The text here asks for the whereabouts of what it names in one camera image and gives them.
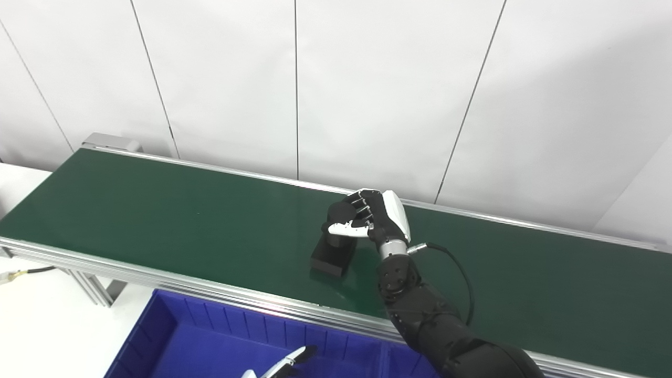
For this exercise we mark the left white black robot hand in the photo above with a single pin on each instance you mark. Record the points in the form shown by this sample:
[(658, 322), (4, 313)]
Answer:
[(283, 367)]

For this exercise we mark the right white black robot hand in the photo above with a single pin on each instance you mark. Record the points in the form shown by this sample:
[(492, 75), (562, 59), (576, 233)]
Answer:
[(391, 220)]

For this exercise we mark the black cylinder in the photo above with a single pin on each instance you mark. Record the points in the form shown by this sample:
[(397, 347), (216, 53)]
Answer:
[(332, 257)]

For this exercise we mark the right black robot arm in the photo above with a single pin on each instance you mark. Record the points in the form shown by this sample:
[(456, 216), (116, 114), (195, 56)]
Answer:
[(425, 315)]

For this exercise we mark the aluminium conveyor support leg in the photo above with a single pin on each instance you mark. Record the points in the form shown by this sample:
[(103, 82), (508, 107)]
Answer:
[(94, 289)]

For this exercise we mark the grey conveyor motor housing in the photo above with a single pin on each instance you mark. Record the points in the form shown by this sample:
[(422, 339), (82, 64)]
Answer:
[(113, 142)]

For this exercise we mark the green conveyor belt aluminium frame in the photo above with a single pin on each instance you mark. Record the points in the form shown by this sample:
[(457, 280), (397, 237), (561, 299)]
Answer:
[(210, 220)]

